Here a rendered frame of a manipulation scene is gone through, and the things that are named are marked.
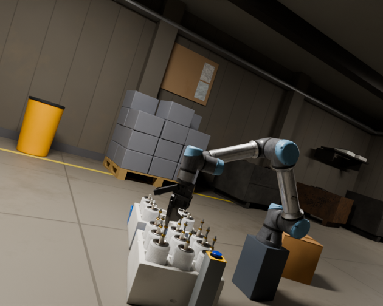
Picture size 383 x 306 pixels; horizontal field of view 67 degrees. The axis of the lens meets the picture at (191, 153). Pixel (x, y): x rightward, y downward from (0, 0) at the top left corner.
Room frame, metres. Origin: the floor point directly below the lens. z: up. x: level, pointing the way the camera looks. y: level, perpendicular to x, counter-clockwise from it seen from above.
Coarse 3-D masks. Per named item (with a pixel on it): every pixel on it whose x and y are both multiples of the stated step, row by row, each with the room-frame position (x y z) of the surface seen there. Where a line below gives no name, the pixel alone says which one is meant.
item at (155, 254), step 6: (150, 246) 1.24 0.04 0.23; (156, 246) 1.22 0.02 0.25; (162, 246) 1.23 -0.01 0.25; (168, 246) 1.26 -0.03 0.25; (150, 252) 1.23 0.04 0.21; (156, 252) 1.22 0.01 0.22; (162, 252) 1.22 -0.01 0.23; (168, 252) 1.26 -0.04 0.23; (150, 258) 1.22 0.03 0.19; (156, 258) 1.22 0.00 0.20; (162, 258) 1.23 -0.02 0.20; (162, 264) 1.24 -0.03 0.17
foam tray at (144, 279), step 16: (144, 240) 1.42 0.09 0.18; (128, 256) 1.55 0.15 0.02; (144, 256) 1.25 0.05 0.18; (128, 272) 1.37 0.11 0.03; (144, 272) 1.18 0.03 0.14; (160, 272) 1.20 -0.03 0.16; (176, 272) 1.21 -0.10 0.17; (192, 272) 1.24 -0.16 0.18; (128, 288) 1.23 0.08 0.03; (144, 288) 1.19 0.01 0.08; (160, 288) 1.20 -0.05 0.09; (176, 288) 1.22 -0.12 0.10; (192, 288) 1.23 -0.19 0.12; (144, 304) 1.19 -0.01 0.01; (160, 304) 1.21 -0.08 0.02; (176, 304) 1.22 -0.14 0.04
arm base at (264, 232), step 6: (264, 228) 1.65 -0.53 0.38; (270, 228) 1.63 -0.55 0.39; (258, 234) 1.66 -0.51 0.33; (264, 234) 1.63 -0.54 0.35; (270, 234) 1.62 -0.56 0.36; (276, 234) 1.62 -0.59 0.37; (258, 240) 1.64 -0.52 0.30; (264, 240) 1.62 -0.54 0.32; (270, 240) 1.62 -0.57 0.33; (276, 240) 1.61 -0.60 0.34; (276, 246) 1.61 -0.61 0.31
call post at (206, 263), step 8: (208, 256) 1.13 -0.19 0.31; (208, 264) 1.11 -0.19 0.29; (216, 264) 1.11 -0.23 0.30; (224, 264) 1.12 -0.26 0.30; (200, 272) 1.15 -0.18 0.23; (208, 272) 1.10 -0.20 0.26; (216, 272) 1.11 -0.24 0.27; (200, 280) 1.13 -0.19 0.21; (208, 280) 1.11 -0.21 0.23; (216, 280) 1.11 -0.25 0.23; (200, 288) 1.10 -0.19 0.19; (208, 288) 1.11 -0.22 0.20; (216, 288) 1.12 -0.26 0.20; (192, 296) 1.15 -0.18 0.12; (200, 296) 1.10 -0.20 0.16; (208, 296) 1.11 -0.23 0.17; (192, 304) 1.13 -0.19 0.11; (200, 304) 1.11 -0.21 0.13; (208, 304) 1.11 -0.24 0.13
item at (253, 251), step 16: (256, 240) 1.64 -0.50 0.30; (240, 256) 1.71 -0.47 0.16; (256, 256) 1.60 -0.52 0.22; (272, 256) 1.58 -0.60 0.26; (240, 272) 1.67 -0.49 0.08; (256, 272) 1.57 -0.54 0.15; (272, 272) 1.60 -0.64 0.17; (240, 288) 1.64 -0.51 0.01; (256, 288) 1.56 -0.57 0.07; (272, 288) 1.62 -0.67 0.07
